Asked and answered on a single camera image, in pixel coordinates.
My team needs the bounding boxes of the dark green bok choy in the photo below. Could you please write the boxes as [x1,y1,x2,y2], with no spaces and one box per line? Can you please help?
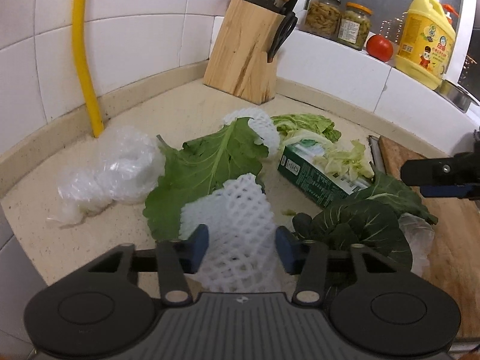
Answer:
[292,200,413,269]

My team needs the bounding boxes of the white foam fruit net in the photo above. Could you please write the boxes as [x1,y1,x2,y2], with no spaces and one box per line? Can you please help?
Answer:
[179,173,281,293]

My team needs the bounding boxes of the clear plastic bag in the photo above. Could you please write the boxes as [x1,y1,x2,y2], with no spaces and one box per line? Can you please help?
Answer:
[47,126,166,227]

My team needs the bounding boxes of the black kitchen scissors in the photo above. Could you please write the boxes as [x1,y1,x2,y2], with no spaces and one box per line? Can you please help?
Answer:
[267,11,298,63]

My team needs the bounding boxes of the large dark cabbage leaf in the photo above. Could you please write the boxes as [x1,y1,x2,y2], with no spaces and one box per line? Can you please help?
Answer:
[349,167,439,225]

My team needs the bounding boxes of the wooden cutting board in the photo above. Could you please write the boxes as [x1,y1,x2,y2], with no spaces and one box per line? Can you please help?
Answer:
[376,135,480,342]

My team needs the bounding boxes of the green milk carton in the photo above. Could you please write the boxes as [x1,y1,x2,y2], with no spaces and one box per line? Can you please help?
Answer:
[277,140,370,208]

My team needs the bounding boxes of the large green lettuce leaf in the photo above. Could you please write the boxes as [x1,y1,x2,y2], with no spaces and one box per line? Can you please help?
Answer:
[143,117,269,242]

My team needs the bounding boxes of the pale napa cabbage leaves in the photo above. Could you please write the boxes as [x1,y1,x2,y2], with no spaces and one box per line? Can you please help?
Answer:
[272,113,374,181]

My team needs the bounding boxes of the yellow dish soap bottle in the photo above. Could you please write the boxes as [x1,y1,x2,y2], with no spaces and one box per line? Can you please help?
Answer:
[394,0,456,90]

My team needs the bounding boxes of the red tomato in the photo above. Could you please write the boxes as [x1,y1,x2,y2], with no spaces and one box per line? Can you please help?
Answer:
[366,34,394,63]

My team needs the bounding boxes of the pickle jar orange lid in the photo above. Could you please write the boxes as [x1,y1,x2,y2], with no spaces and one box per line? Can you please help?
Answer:
[337,2,373,50]

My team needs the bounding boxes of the wooden knife block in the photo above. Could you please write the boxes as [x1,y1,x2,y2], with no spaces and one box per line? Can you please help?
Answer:
[203,0,284,105]

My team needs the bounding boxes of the pickle jar dark lid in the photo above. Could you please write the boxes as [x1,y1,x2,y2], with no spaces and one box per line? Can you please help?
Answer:
[302,0,342,39]

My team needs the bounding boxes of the yellow gas pipe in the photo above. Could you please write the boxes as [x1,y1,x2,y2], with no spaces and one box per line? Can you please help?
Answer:
[72,0,104,138]

